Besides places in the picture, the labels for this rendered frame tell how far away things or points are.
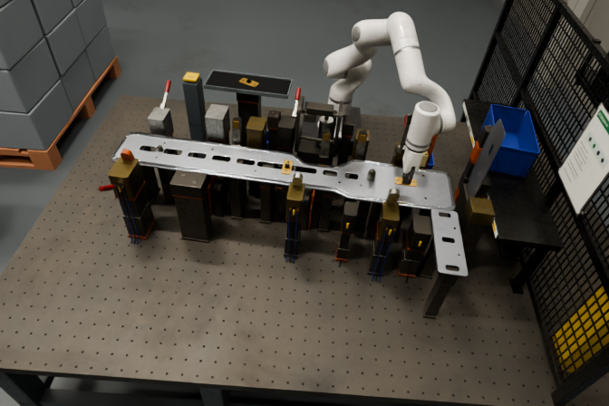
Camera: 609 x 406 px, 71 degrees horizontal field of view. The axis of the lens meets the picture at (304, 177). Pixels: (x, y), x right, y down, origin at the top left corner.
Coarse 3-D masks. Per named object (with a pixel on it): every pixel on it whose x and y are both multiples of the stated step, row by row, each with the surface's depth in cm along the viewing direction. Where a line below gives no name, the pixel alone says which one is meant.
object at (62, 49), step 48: (0, 0) 241; (48, 0) 285; (96, 0) 349; (0, 48) 243; (48, 48) 289; (96, 48) 356; (0, 96) 265; (48, 96) 292; (0, 144) 292; (48, 144) 296
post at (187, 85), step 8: (200, 80) 193; (184, 88) 191; (192, 88) 190; (200, 88) 194; (184, 96) 194; (192, 96) 193; (200, 96) 196; (192, 104) 196; (200, 104) 197; (192, 112) 199; (200, 112) 199; (192, 120) 202; (200, 120) 202; (192, 128) 206; (200, 128) 205; (192, 136) 209; (200, 136) 209
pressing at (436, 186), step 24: (120, 144) 178; (144, 144) 179; (168, 144) 180; (192, 144) 181; (216, 144) 181; (168, 168) 170; (192, 168) 170; (216, 168) 171; (240, 168) 172; (264, 168) 173; (312, 168) 175; (336, 168) 175; (360, 168) 176; (384, 168) 177; (336, 192) 166; (360, 192) 166; (384, 192) 167; (408, 192) 168; (432, 192) 168
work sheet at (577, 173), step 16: (608, 112) 134; (592, 128) 141; (608, 128) 133; (576, 144) 149; (592, 144) 140; (608, 144) 132; (576, 160) 148; (592, 160) 139; (608, 160) 131; (560, 176) 157; (576, 176) 146; (592, 176) 138; (576, 192) 145; (592, 192) 137; (576, 208) 144
